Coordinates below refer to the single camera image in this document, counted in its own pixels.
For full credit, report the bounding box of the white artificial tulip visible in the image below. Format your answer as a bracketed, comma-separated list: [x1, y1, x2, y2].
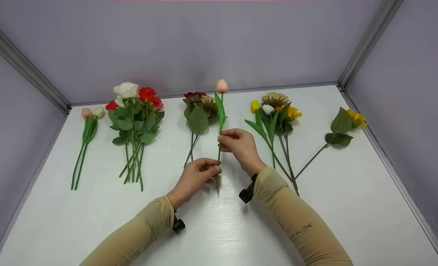
[261, 103, 281, 156]

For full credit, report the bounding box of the black wrist band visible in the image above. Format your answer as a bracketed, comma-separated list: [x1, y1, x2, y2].
[238, 173, 258, 204]
[171, 209, 186, 235]

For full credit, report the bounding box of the white artificial rose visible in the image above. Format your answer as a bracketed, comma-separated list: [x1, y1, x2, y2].
[110, 81, 146, 185]

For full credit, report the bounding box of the small red artificial rose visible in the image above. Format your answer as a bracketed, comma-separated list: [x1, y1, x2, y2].
[105, 99, 134, 178]

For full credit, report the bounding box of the person's right hand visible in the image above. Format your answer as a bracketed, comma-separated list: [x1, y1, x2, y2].
[217, 128, 268, 177]

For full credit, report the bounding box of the cream artificial tulip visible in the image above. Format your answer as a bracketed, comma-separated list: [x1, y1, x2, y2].
[74, 106, 106, 191]

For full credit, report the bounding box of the person's left hand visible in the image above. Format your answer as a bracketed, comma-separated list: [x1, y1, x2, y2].
[167, 158, 223, 210]

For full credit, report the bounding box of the large red artificial rose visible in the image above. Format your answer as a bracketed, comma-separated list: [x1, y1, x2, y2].
[129, 86, 164, 192]

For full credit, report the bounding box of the person's right forearm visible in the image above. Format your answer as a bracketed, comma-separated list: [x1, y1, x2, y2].
[253, 166, 354, 266]

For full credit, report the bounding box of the dark red artificial daisy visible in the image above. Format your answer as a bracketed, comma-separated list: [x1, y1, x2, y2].
[182, 91, 210, 168]

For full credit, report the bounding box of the pink artificial rose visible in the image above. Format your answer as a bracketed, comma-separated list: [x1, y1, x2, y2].
[137, 99, 166, 146]

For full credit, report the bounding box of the person's left forearm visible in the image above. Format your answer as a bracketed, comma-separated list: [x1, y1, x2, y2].
[79, 195, 176, 266]

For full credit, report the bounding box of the beige artificial sunflower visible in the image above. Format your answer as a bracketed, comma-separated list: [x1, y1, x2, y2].
[189, 95, 220, 163]
[260, 92, 301, 197]

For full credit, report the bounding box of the pink artificial tulip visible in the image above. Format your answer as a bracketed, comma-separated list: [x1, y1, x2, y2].
[213, 78, 229, 196]
[70, 107, 94, 191]

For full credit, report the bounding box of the yellow artificial tulip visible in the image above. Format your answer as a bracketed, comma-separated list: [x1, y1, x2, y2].
[244, 100, 276, 170]

